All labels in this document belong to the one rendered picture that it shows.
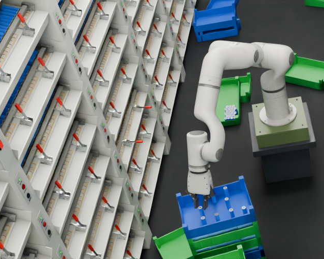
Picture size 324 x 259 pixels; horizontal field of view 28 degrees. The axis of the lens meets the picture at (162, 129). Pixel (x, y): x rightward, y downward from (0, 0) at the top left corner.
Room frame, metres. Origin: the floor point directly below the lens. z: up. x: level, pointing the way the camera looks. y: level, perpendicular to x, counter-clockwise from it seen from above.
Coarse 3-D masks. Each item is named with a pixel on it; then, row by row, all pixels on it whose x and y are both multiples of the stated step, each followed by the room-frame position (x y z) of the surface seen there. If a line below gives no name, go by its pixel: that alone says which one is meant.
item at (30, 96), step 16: (48, 48) 2.25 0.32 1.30; (64, 48) 2.24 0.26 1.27; (32, 64) 2.16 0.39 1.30; (48, 64) 2.18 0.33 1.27; (64, 64) 2.23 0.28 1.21; (32, 80) 2.09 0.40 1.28; (48, 80) 2.08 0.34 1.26; (16, 96) 1.98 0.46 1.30; (32, 96) 2.00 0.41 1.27; (48, 96) 2.02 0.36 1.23; (16, 112) 1.90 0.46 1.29; (32, 112) 1.91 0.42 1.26; (16, 128) 1.83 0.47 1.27; (32, 128) 1.83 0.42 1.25; (16, 144) 1.76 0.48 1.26
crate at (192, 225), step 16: (240, 176) 1.97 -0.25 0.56; (240, 192) 1.96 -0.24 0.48; (192, 208) 1.96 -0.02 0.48; (208, 208) 1.93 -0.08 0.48; (224, 208) 1.90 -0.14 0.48; (240, 208) 1.87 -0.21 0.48; (192, 224) 1.87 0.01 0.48; (208, 224) 1.80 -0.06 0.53; (224, 224) 1.79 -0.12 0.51; (240, 224) 1.78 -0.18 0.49
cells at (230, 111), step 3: (231, 105) 3.03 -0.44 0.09; (234, 105) 3.03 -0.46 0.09; (225, 108) 3.03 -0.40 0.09; (228, 108) 3.02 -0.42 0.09; (231, 108) 3.01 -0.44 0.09; (234, 108) 3.01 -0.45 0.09; (225, 111) 3.02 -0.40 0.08; (228, 111) 3.01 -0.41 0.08; (231, 111) 3.00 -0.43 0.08; (234, 111) 2.99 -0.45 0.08; (237, 111) 3.01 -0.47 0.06; (225, 114) 3.00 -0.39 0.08; (228, 114) 2.99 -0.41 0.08; (231, 114) 2.98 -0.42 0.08; (234, 114) 2.97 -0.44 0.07; (237, 114) 3.02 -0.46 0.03; (225, 117) 2.98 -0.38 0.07; (228, 117) 2.97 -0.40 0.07; (231, 117) 2.96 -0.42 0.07; (234, 117) 2.95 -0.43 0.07; (225, 120) 2.97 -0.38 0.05
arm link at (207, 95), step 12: (204, 84) 2.10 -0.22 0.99; (204, 96) 2.07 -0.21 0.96; (216, 96) 2.07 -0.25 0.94; (204, 108) 2.04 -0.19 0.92; (204, 120) 2.00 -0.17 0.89; (216, 120) 2.00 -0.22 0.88; (216, 132) 1.94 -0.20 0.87; (216, 144) 1.91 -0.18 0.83; (204, 156) 1.91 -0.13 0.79; (216, 156) 1.89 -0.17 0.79
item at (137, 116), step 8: (136, 88) 2.90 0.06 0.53; (144, 88) 2.90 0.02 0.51; (144, 96) 2.87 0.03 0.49; (144, 104) 2.80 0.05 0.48; (136, 112) 2.74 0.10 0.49; (136, 120) 2.68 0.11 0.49; (120, 128) 2.63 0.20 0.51; (128, 128) 2.62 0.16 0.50; (136, 128) 2.62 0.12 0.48; (128, 136) 2.57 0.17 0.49; (128, 152) 2.46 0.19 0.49; (128, 160) 2.40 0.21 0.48
